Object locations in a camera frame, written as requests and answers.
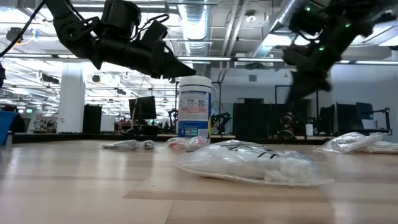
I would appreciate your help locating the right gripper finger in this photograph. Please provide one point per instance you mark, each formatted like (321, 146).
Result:
(311, 87)

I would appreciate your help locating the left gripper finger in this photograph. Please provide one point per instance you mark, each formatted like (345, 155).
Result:
(175, 68)

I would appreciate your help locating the vanity pack clear bag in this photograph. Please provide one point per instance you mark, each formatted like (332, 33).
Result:
(385, 147)
(351, 141)
(236, 165)

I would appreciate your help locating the red toothbrush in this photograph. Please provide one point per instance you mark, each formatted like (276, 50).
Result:
(188, 143)

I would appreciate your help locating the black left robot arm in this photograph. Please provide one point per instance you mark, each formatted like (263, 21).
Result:
(77, 34)

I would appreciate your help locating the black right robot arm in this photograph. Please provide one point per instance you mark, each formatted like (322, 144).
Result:
(342, 21)

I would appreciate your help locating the background black robot arm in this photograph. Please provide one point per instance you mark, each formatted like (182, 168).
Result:
(222, 119)

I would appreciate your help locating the black desk monitor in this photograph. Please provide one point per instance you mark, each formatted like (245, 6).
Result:
(327, 119)
(346, 118)

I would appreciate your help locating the white wipes canister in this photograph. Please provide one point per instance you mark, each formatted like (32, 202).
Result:
(195, 105)

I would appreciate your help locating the person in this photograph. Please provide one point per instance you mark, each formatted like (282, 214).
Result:
(287, 123)

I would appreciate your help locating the black bar with light strips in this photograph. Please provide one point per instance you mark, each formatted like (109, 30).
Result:
(217, 58)

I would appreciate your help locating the black monitor on stand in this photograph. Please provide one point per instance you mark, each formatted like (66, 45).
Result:
(143, 107)

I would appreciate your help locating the black partition panels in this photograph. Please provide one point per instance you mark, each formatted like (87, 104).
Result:
(255, 121)

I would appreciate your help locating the black cabinet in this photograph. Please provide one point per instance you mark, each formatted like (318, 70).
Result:
(92, 115)

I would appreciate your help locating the round ceiling fixture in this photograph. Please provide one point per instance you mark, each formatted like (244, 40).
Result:
(250, 17)

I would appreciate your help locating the white building pillar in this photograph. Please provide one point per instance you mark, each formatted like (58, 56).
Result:
(71, 105)

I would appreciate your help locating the small clear toiletry packet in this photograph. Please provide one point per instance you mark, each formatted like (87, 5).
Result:
(122, 144)

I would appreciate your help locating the green exit sign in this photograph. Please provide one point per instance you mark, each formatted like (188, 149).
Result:
(29, 110)

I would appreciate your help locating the smooth silver air duct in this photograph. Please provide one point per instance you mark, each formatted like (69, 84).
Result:
(270, 31)

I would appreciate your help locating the black table frame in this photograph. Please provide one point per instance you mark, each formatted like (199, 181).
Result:
(46, 138)

